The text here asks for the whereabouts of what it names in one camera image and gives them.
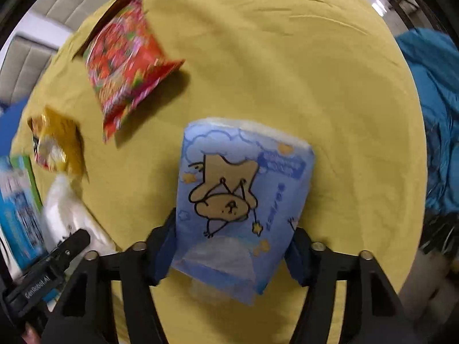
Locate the person's left hand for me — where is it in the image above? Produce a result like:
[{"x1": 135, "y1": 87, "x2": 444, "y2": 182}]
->
[{"x1": 21, "y1": 322, "x2": 41, "y2": 344}]

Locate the teal cloth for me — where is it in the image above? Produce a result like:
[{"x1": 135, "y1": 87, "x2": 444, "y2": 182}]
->
[{"x1": 394, "y1": 29, "x2": 459, "y2": 219}]

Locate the blue board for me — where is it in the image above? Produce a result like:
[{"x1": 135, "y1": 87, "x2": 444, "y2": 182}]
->
[{"x1": 0, "y1": 100, "x2": 29, "y2": 158}]

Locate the blue bear-print tissue pack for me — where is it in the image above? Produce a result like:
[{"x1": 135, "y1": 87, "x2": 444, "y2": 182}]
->
[{"x1": 170, "y1": 116, "x2": 316, "y2": 307}]

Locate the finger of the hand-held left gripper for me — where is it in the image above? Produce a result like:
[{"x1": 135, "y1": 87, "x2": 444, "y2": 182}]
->
[{"x1": 49, "y1": 228, "x2": 91, "y2": 273}]

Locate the red snack bag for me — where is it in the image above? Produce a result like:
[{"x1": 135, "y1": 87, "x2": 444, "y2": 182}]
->
[{"x1": 83, "y1": 0, "x2": 185, "y2": 144}]

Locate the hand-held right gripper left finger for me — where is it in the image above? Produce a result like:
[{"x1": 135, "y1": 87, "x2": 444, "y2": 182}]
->
[{"x1": 43, "y1": 208, "x2": 178, "y2": 344}]

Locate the grey upholstered sofa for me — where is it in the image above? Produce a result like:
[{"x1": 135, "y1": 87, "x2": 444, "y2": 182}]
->
[{"x1": 0, "y1": 0, "x2": 140, "y2": 97}]

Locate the white plastic bag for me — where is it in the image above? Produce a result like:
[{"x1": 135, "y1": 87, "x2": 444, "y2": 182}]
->
[{"x1": 41, "y1": 175, "x2": 117, "y2": 259}]

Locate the yellow snack bag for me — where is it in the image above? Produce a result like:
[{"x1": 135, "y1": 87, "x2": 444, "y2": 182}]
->
[{"x1": 28, "y1": 105, "x2": 90, "y2": 183}]

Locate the blue and green box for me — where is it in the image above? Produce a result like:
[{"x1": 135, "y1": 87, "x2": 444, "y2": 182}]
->
[{"x1": 0, "y1": 155, "x2": 49, "y2": 273}]

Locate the yellow tablecloth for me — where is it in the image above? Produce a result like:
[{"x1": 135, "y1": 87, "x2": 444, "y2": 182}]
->
[{"x1": 10, "y1": 0, "x2": 427, "y2": 344}]

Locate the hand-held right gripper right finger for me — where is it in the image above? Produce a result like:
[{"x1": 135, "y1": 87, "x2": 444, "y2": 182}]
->
[{"x1": 285, "y1": 227, "x2": 424, "y2": 344}]

